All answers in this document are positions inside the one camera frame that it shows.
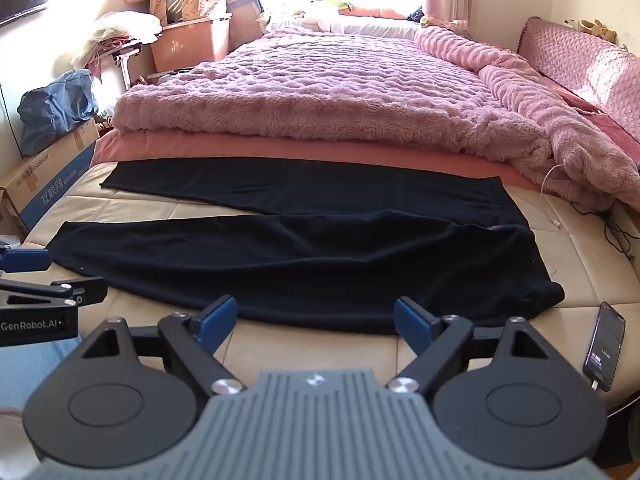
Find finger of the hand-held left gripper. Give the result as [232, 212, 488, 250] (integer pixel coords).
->
[0, 246, 53, 274]
[0, 276, 107, 309]

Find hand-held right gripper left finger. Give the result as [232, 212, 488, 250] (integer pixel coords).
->
[80, 295, 247, 397]

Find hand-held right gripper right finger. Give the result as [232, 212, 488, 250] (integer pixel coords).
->
[387, 297, 553, 397]

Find black pants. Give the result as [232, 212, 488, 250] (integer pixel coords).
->
[48, 157, 566, 336]

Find large cardboard box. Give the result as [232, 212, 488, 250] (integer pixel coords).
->
[0, 117, 102, 233]

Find blue fabric bag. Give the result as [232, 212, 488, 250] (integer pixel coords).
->
[17, 69, 99, 157]

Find beige quilted mattress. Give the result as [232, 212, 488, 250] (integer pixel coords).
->
[0, 160, 640, 461]

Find pink bed sheet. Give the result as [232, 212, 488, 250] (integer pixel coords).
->
[90, 127, 543, 193]

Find black smartphone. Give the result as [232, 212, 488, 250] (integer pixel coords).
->
[582, 301, 627, 392]

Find folding metal stand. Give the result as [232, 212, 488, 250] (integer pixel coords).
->
[111, 42, 147, 95]

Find pink fluffy blanket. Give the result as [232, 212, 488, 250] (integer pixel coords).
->
[111, 25, 640, 211]

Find pile of white clothes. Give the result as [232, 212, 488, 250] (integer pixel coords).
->
[71, 10, 165, 68]

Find patterned cardboard box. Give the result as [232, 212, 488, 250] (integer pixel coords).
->
[148, 0, 232, 27]

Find pink textured pillow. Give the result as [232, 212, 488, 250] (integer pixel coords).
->
[516, 16, 640, 137]

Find brown plush toy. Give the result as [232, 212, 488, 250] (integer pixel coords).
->
[579, 18, 617, 42]

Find white charging cable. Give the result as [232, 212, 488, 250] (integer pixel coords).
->
[539, 162, 570, 232]

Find black cable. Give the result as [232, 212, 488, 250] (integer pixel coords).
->
[570, 201, 637, 272]

